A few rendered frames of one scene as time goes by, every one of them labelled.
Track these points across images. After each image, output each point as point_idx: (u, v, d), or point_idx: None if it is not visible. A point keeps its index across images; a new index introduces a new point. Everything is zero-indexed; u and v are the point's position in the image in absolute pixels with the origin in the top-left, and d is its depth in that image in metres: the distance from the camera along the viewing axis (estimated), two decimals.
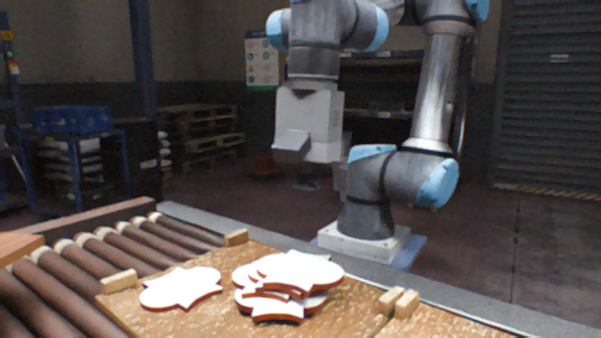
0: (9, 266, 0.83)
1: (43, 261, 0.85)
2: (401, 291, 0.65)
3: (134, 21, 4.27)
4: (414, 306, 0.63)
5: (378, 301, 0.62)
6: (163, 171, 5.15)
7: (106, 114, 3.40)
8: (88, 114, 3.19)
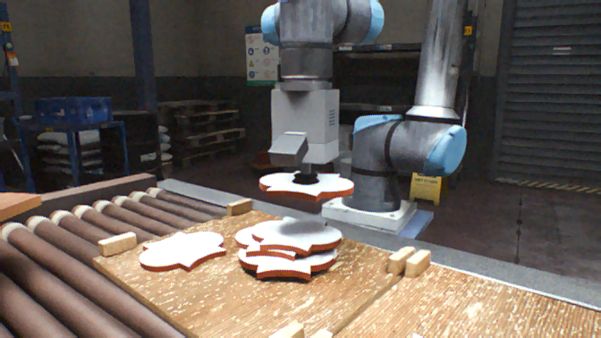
0: (4, 235, 0.81)
1: (40, 230, 0.83)
2: (411, 249, 0.62)
3: (134, 14, 4.25)
4: (426, 265, 0.61)
5: (388, 260, 0.60)
6: (163, 165, 5.12)
7: (106, 105, 3.37)
8: (88, 105, 3.17)
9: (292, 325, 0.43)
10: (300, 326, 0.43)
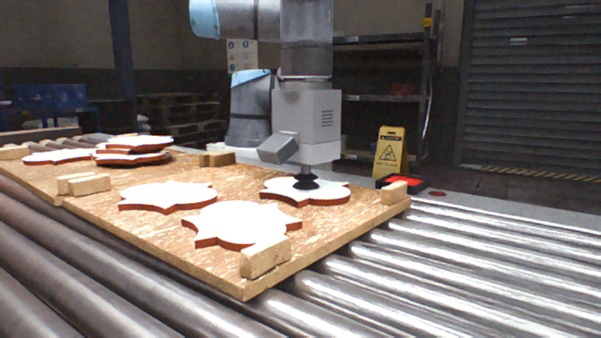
0: None
1: None
2: (222, 151, 0.84)
3: (113, 7, 4.46)
4: (229, 160, 0.82)
5: (199, 156, 0.81)
6: None
7: (81, 91, 3.59)
8: (62, 90, 3.38)
9: (88, 173, 0.65)
10: (92, 173, 0.64)
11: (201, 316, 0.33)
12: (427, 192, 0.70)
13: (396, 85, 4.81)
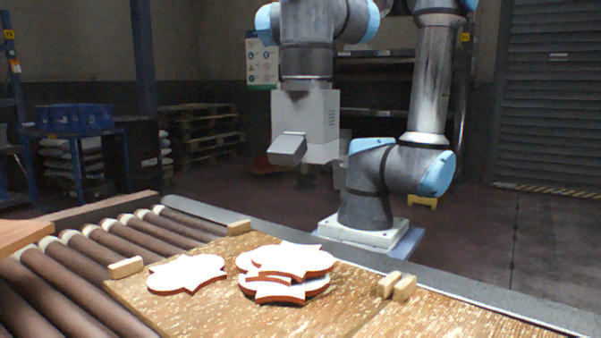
0: (17, 255, 0.85)
1: (51, 249, 0.88)
2: (399, 274, 0.67)
3: (135, 21, 4.30)
4: (412, 289, 0.65)
5: (377, 285, 0.64)
6: (164, 169, 5.17)
7: (108, 112, 3.42)
8: (89, 113, 3.21)
9: None
10: None
11: None
12: None
13: None
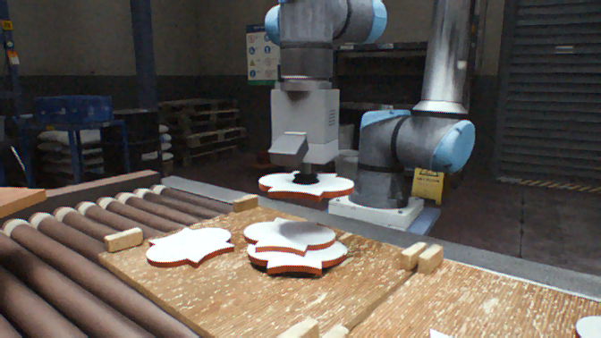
0: (8, 232, 0.80)
1: (44, 226, 0.82)
2: (424, 245, 0.61)
3: (135, 12, 4.24)
4: (438, 260, 0.59)
5: (401, 256, 0.59)
6: (164, 164, 5.11)
7: (107, 104, 3.36)
8: (88, 104, 3.15)
9: (306, 320, 0.42)
10: (314, 322, 0.42)
11: None
12: None
13: None
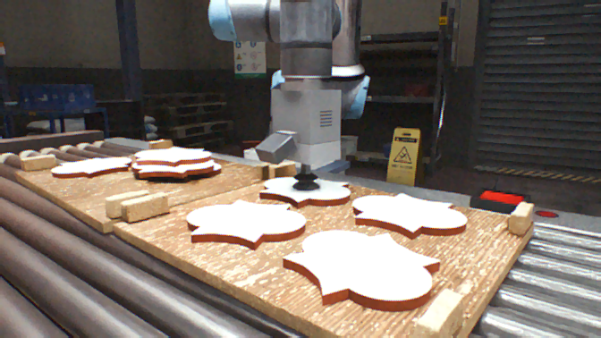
0: None
1: None
2: (280, 162, 0.73)
3: (120, 5, 4.36)
4: (290, 173, 0.72)
5: (256, 168, 0.71)
6: None
7: (89, 91, 3.48)
8: (70, 90, 3.28)
9: (139, 190, 0.54)
10: (145, 191, 0.54)
11: None
12: (534, 213, 0.59)
13: (409, 85, 4.70)
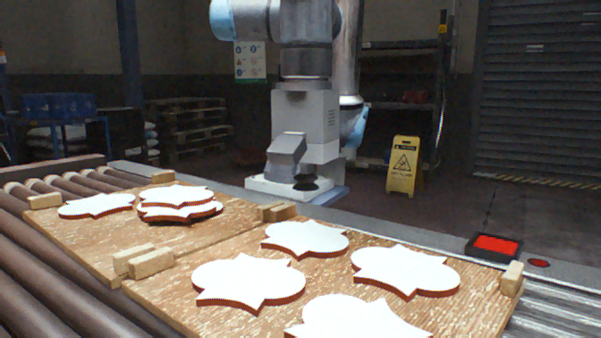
0: None
1: None
2: (281, 203, 0.75)
3: (121, 13, 4.38)
4: (290, 215, 0.74)
5: (258, 210, 0.73)
6: (150, 160, 5.26)
7: (90, 100, 3.50)
8: (71, 100, 3.30)
9: (145, 244, 0.56)
10: (151, 245, 0.56)
11: None
12: (527, 261, 0.61)
13: (409, 92, 4.72)
